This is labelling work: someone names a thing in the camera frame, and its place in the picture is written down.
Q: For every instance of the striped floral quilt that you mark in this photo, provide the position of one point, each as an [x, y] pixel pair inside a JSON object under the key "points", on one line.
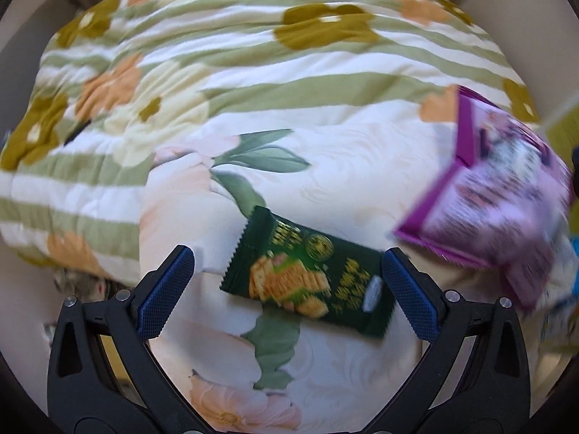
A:
{"points": [[226, 68]]}

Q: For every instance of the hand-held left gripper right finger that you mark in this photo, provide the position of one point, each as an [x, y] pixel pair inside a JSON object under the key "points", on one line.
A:
{"points": [[411, 296]]}

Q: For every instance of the floral bed sheet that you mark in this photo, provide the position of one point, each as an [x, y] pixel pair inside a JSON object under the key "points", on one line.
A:
{"points": [[353, 176]]}

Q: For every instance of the purple snack bag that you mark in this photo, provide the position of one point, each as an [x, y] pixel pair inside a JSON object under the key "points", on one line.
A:
{"points": [[493, 208]]}

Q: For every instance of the dark green cracker packet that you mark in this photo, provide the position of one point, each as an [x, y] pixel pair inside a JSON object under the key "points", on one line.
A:
{"points": [[307, 275]]}

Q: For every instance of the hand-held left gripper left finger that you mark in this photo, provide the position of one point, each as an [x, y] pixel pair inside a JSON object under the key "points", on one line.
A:
{"points": [[165, 291]]}

